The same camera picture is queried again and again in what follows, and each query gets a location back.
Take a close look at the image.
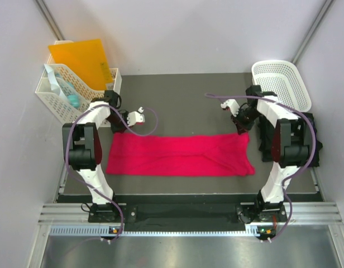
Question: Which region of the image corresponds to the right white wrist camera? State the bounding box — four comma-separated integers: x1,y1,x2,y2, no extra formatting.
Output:
220,99,240,117

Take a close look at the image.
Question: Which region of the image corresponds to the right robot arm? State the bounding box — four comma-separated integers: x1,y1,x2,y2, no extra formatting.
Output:
221,85,316,221

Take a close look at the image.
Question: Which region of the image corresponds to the teal object in organizer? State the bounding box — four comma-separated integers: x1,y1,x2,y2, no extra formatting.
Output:
52,72,80,109

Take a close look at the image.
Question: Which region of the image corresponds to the aluminium frame rail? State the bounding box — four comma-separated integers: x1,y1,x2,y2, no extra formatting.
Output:
39,202,343,225

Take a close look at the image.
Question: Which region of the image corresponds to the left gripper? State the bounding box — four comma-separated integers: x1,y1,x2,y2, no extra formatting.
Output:
106,111,133,134

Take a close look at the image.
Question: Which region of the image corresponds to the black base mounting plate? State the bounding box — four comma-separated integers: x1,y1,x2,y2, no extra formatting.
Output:
88,204,279,226

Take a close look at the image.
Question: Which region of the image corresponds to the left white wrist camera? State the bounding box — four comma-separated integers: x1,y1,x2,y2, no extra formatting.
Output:
127,107,145,127

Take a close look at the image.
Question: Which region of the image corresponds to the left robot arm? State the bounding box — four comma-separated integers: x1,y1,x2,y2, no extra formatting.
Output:
62,90,128,223

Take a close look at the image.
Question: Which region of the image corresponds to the black folded t shirt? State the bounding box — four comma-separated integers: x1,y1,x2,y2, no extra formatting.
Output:
257,111,323,168

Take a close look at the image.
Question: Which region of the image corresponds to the orange plastic folder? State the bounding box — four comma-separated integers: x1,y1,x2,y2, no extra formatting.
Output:
48,39,114,90

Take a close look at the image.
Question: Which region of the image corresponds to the white plastic basket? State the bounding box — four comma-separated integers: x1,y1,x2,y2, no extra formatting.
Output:
251,60,312,112

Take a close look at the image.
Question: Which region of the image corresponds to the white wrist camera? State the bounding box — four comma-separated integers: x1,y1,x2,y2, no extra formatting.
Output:
220,99,240,117
127,107,145,127

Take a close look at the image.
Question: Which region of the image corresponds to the red t shirt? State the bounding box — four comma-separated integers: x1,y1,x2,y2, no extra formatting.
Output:
106,133,255,177

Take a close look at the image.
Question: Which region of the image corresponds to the grey slotted cable duct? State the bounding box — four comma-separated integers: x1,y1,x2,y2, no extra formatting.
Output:
50,224,261,237

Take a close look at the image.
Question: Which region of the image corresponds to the white file organizer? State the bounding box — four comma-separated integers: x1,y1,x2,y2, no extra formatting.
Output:
35,41,122,124

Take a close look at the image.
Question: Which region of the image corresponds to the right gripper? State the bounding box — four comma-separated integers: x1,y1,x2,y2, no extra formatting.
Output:
230,108,262,136

